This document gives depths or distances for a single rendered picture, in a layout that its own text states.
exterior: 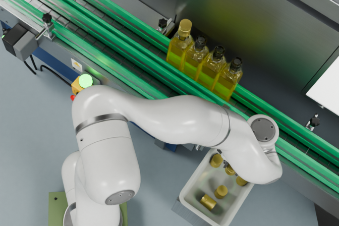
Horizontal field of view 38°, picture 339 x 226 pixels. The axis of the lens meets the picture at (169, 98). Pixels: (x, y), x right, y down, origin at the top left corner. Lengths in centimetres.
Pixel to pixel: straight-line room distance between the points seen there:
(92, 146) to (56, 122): 98
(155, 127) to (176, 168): 94
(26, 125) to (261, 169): 101
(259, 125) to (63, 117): 89
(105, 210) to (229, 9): 65
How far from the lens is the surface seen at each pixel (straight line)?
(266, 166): 115
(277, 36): 142
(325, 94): 153
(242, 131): 108
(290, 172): 162
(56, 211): 170
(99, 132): 91
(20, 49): 173
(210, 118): 93
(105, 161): 90
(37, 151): 185
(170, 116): 89
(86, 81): 164
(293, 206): 190
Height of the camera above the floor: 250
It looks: 66 degrees down
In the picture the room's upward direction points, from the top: 15 degrees clockwise
